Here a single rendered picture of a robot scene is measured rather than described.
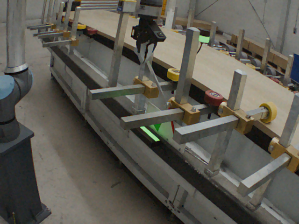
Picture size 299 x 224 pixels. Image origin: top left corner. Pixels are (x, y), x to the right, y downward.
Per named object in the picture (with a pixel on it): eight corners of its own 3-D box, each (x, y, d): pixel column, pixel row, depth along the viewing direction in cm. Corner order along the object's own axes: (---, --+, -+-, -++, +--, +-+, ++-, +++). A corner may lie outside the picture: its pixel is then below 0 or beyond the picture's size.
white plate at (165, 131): (181, 154, 112) (188, 132, 107) (144, 122, 130) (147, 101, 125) (182, 154, 112) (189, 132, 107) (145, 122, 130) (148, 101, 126)
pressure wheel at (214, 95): (208, 124, 116) (215, 98, 111) (195, 115, 122) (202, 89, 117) (220, 121, 121) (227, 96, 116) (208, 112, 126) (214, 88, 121)
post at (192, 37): (170, 144, 118) (194, 28, 97) (165, 140, 121) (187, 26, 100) (177, 143, 120) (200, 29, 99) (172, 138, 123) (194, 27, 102)
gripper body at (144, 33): (145, 38, 118) (149, 13, 113) (157, 43, 112) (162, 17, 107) (129, 38, 114) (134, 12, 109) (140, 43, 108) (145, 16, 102)
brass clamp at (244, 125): (241, 135, 85) (246, 121, 83) (214, 115, 94) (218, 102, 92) (251, 131, 88) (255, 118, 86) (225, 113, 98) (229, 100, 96)
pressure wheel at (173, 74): (180, 98, 135) (185, 74, 130) (163, 94, 135) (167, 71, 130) (181, 92, 142) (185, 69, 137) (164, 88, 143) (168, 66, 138)
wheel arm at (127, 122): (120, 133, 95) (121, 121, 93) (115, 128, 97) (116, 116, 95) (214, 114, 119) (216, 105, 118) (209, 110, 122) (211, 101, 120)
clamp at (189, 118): (188, 126, 107) (190, 113, 105) (165, 109, 117) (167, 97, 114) (198, 123, 110) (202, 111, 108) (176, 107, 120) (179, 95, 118)
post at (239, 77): (204, 191, 104) (242, 72, 83) (199, 186, 106) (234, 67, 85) (210, 188, 106) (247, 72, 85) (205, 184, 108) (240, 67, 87)
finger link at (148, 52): (142, 59, 120) (145, 39, 116) (150, 64, 116) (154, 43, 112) (136, 59, 119) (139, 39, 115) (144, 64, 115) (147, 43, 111)
